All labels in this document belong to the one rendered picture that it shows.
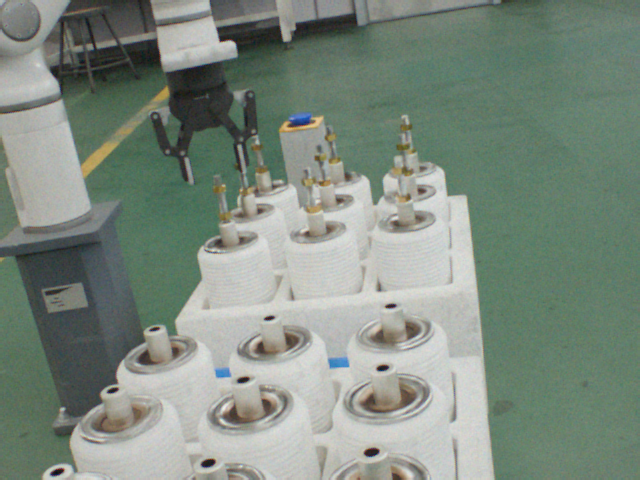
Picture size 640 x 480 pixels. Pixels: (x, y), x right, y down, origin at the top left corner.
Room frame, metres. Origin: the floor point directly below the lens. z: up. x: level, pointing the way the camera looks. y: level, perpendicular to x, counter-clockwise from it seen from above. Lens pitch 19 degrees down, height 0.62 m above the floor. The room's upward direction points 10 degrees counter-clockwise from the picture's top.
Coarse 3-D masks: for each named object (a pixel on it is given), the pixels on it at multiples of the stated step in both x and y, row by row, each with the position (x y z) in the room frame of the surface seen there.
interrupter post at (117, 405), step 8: (104, 392) 0.66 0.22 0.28; (112, 392) 0.66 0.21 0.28; (120, 392) 0.65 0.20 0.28; (104, 400) 0.65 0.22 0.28; (112, 400) 0.65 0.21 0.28; (120, 400) 0.65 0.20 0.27; (128, 400) 0.66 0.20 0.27; (112, 408) 0.65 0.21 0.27; (120, 408) 0.65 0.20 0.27; (128, 408) 0.65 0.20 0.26; (112, 416) 0.65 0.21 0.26; (120, 416) 0.65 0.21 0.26; (128, 416) 0.65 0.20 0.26; (112, 424) 0.65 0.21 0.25; (120, 424) 0.65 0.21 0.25
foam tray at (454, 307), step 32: (448, 224) 1.21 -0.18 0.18; (448, 256) 1.08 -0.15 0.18; (288, 288) 1.07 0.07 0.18; (416, 288) 0.99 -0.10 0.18; (448, 288) 0.98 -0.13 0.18; (192, 320) 1.02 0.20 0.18; (224, 320) 1.01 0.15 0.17; (256, 320) 1.00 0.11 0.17; (288, 320) 1.00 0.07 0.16; (320, 320) 0.99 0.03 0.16; (352, 320) 0.98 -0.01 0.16; (448, 320) 0.96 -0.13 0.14; (224, 352) 1.01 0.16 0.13; (448, 352) 0.96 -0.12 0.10; (480, 352) 0.96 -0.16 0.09
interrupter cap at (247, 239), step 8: (240, 232) 1.12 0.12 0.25; (248, 232) 1.11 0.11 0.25; (216, 240) 1.10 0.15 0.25; (240, 240) 1.09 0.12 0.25; (248, 240) 1.08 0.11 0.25; (256, 240) 1.07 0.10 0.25; (208, 248) 1.07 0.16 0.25; (216, 248) 1.07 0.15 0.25; (224, 248) 1.06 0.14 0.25; (232, 248) 1.06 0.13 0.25; (240, 248) 1.05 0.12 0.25
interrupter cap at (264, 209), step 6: (258, 204) 1.23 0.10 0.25; (264, 204) 1.23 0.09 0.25; (270, 204) 1.22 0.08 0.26; (234, 210) 1.23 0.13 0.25; (240, 210) 1.22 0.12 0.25; (258, 210) 1.21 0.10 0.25; (264, 210) 1.20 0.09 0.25; (270, 210) 1.19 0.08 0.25; (234, 216) 1.20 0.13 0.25; (240, 216) 1.20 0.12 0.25; (246, 216) 1.19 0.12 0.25; (252, 216) 1.18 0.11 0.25; (258, 216) 1.17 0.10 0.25; (264, 216) 1.17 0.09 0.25; (240, 222) 1.17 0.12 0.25; (246, 222) 1.16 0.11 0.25
